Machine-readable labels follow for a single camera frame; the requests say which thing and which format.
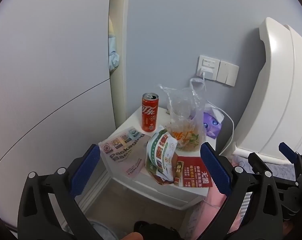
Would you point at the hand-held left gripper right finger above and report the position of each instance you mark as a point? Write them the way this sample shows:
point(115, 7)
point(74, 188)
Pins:
point(215, 170)

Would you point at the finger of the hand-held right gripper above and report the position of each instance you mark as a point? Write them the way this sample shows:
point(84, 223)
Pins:
point(259, 161)
point(289, 153)

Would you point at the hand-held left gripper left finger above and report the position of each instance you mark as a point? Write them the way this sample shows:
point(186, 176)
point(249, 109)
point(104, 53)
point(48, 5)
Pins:
point(86, 170)

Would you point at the red paper leaflet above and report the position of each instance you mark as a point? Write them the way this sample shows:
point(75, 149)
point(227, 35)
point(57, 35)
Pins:
point(190, 172)

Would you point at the pink printed packaging bag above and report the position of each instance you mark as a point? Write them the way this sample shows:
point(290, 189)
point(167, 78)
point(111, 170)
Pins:
point(126, 155)

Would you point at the trash bin with liner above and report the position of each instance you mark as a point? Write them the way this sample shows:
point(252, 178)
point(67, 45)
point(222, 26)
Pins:
point(103, 232)

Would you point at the red soda can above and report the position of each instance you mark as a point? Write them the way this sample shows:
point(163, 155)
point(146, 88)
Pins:
point(149, 115)

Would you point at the pink blanket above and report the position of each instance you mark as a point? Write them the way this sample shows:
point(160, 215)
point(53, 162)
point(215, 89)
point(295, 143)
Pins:
point(213, 205)

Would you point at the clear plastic bag with food container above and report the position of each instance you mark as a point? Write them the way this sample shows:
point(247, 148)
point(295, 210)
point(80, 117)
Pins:
point(188, 135)

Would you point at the purple tissue pack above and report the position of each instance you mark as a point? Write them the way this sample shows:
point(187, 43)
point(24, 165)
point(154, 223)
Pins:
point(210, 125)

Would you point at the green and white food wrapper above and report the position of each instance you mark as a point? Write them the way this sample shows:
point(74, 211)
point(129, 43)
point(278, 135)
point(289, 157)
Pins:
point(161, 155)

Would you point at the white nightstand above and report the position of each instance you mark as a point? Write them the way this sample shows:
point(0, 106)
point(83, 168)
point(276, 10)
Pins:
point(163, 192)

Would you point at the white bed headboard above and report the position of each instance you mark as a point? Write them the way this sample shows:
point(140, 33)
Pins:
point(278, 92)

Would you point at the white charger plug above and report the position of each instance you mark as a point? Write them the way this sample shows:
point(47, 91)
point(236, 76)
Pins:
point(205, 70)

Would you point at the light blue cloth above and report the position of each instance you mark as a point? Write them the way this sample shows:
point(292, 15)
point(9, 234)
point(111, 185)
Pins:
point(113, 55)

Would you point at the white wall switch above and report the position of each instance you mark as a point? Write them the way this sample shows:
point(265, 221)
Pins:
point(228, 73)

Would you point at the white wall socket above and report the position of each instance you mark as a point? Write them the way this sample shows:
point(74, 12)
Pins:
point(208, 61)

